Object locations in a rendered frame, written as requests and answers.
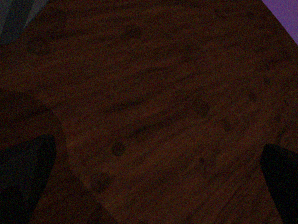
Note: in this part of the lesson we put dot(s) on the dark grey sloped panel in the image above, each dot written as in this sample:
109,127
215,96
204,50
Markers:
16,15

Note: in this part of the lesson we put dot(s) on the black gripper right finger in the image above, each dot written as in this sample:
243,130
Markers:
280,168

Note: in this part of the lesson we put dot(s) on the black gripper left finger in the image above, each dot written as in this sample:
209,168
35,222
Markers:
24,173

